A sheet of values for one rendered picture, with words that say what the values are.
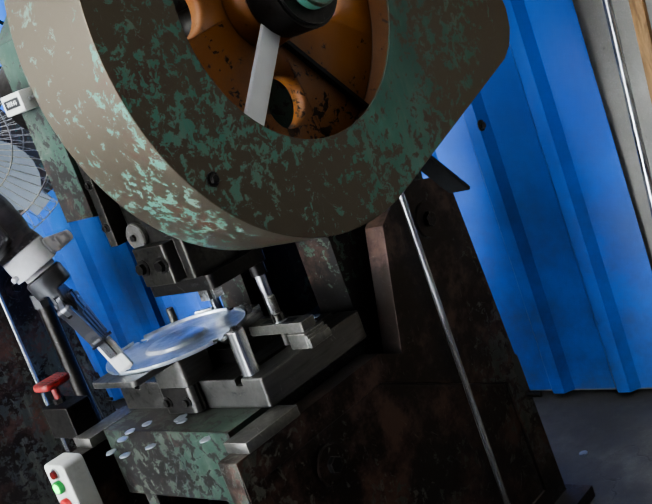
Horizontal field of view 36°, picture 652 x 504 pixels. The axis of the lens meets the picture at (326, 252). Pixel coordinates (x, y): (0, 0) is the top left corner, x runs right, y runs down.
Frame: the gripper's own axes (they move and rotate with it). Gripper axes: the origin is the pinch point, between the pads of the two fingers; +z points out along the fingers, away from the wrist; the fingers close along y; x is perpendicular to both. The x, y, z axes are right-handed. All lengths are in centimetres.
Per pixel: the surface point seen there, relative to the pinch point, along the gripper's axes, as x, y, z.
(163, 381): 1.9, -6.7, 11.1
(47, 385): -20.5, -22.2, -0.4
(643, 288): 101, -70, 88
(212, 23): 52, 19, -35
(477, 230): 78, -104, 56
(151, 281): 12.1, -11.4, -5.0
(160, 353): 5.8, -3.3, 5.8
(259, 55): 55, 22, -26
